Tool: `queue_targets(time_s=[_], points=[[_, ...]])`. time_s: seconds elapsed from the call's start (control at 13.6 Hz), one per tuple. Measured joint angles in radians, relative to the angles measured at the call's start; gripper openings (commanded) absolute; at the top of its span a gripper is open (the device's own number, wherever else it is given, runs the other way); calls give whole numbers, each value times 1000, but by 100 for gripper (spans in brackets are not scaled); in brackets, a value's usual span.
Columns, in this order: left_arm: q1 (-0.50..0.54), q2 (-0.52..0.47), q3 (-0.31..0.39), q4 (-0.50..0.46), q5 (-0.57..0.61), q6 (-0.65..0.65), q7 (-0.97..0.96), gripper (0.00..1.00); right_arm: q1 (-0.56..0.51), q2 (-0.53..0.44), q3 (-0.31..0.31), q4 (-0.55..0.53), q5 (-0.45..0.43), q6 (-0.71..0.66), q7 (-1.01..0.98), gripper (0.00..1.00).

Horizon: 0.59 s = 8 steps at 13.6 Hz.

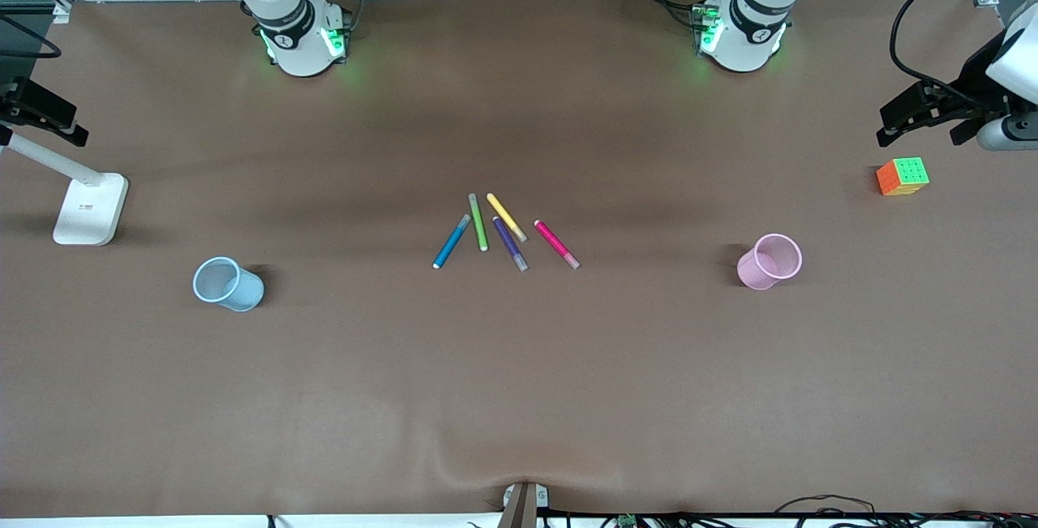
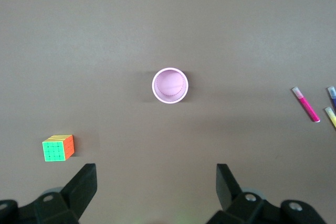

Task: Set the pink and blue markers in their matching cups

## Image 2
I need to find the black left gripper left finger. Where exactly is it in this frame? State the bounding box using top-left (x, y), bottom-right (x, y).
top-left (0, 163), bottom-right (98, 224)

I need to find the pink plastic cup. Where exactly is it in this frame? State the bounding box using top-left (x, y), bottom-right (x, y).
top-left (151, 67), bottom-right (189, 104)

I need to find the colourful puzzle cube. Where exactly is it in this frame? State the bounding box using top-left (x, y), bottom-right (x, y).
top-left (41, 134), bottom-right (75, 162)

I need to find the yellow marker with clear cap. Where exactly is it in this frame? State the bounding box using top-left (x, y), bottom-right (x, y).
top-left (324, 106), bottom-right (336, 130)

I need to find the purple marker with clear cap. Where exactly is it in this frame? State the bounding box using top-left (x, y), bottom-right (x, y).
top-left (327, 86), bottom-right (336, 109)

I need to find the pink marker with clear cap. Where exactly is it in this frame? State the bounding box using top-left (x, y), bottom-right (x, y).
top-left (291, 86), bottom-right (321, 123)

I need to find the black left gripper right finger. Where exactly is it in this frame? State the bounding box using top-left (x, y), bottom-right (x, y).
top-left (206, 163), bottom-right (326, 224)

